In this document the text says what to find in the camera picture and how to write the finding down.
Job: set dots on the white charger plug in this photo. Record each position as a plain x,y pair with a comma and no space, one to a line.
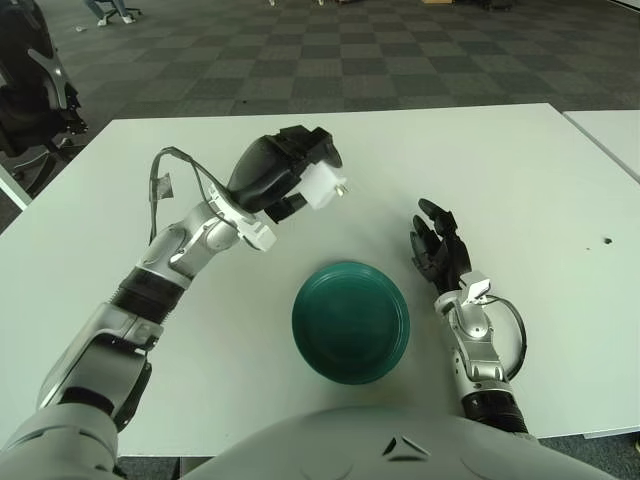
320,187

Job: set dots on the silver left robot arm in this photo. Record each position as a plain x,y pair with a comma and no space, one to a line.
165,260

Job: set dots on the grey robot torso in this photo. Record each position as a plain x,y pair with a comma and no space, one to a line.
400,450

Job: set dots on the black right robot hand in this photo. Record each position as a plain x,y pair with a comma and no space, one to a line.
445,255

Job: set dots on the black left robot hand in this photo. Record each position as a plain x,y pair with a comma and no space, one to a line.
265,170

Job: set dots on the white side table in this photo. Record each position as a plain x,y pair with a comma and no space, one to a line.
610,135

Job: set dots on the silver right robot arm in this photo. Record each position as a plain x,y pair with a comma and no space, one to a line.
480,350

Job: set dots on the black office chair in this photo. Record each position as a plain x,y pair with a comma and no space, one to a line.
35,100

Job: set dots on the seated person legs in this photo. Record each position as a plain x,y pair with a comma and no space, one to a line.
112,10

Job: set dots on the green bowl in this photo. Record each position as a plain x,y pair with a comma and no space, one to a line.
350,325

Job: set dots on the white table with dark edge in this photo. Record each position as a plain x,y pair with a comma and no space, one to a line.
12,187

